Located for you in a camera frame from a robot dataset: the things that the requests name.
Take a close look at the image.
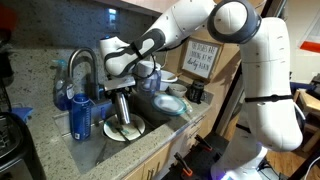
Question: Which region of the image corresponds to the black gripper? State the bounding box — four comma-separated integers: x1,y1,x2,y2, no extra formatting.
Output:
107,86,135,102

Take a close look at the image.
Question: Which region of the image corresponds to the stainless steel tumbler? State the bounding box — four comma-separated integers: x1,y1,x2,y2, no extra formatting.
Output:
114,92,132,126

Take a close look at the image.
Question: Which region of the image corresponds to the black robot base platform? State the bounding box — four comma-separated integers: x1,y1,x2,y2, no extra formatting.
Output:
160,131,232,180

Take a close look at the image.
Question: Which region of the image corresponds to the large white bowl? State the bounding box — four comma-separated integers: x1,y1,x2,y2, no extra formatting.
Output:
159,69,179,92

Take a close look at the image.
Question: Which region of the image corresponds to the small beige bowl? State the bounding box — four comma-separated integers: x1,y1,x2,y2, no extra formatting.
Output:
168,83,189,99

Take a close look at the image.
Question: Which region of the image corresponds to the steel kitchen sink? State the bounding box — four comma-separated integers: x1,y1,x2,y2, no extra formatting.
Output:
53,95,175,176

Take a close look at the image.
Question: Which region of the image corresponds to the white dirty dinner plate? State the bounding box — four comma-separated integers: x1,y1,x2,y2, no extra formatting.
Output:
103,113,147,143

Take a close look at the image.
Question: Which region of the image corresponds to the curved steel kitchen faucet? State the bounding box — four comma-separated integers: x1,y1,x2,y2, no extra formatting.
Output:
67,47,113,101

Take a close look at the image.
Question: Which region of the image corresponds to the dark fork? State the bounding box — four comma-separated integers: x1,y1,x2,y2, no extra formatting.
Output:
133,122,145,137

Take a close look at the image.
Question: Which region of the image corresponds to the dark table knife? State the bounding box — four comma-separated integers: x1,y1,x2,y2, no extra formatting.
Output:
114,125,132,145

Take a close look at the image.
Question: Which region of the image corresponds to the blue plastic water bottle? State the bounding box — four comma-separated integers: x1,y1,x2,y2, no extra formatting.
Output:
69,93,93,142

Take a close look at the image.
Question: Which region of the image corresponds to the pale grey plate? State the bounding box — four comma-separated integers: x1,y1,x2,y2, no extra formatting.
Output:
153,95,185,114

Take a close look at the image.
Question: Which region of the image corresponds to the blue dish soap bottle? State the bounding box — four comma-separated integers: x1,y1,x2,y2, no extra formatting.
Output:
51,59,76,112

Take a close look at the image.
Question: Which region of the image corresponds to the teal plate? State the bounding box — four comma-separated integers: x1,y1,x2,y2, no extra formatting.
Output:
150,93,188,117

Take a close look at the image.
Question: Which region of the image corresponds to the wooden lower cabinet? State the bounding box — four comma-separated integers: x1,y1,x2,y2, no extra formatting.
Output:
122,108,215,180

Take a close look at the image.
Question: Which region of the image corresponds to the wooden cabinet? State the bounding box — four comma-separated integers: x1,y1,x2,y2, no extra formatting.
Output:
122,108,215,180
96,0,188,19

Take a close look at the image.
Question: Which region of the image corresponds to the wooden framed dishes sign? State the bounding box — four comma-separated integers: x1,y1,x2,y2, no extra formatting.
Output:
180,37,224,81

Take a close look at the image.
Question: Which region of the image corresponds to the black clamp orange tip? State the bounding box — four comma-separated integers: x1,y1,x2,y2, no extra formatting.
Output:
173,152,194,177
194,133,214,153

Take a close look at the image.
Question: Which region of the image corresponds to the wooden upper cabinet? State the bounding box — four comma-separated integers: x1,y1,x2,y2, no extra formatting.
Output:
96,0,188,19

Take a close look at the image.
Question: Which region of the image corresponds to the black toaster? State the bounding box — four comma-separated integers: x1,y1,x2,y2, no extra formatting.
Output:
0,111,46,180

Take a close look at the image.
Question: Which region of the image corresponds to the blue bar clamp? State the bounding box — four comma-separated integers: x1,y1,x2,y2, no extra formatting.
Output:
289,74,320,94

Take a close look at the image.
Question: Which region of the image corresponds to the wooden stool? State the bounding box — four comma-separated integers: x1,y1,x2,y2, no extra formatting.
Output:
289,88,320,153

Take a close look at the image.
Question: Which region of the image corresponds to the red and white poster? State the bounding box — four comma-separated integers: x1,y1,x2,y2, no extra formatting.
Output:
298,9,320,54

